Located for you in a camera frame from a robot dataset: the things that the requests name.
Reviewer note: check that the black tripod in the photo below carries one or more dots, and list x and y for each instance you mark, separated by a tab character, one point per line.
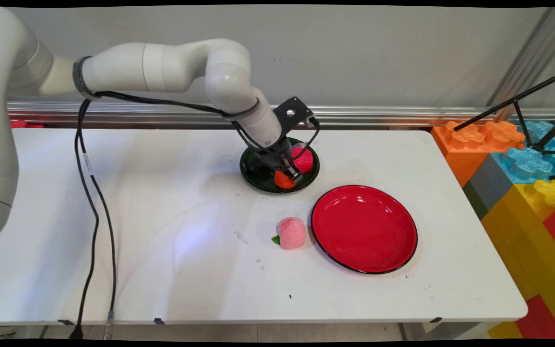
523	99

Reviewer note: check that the pink toy peach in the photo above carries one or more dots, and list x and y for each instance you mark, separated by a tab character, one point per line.
292	233

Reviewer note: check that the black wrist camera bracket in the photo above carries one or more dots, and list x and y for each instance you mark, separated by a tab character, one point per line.
291	113

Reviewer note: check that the dark green plate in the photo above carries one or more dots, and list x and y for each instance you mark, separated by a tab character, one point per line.
309	180

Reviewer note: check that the red toy fruit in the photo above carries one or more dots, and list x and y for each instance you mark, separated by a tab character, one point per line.
304	161

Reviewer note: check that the colourful giant toy blocks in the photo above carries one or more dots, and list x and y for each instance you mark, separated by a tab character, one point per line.
523	231

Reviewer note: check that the orange foam building block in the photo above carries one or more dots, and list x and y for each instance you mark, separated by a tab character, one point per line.
465	144

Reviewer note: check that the gray foam building block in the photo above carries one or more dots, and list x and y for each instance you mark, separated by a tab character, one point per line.
489	185

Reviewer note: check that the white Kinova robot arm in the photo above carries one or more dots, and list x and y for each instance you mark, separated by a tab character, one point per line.
162	67

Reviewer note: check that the red plate black rim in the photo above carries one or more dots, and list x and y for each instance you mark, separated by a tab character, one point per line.
364	229

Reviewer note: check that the blue foam building block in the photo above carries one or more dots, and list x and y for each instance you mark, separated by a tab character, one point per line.
528	164

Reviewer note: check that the red object behind table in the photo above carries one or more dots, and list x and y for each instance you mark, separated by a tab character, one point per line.
24	124

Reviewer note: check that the aluminium rail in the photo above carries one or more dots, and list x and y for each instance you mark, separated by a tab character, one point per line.
378	115

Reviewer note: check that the orange toy fruit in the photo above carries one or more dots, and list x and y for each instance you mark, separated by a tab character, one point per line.
282	182

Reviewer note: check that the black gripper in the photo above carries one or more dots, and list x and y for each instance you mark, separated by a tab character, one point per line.
273	152

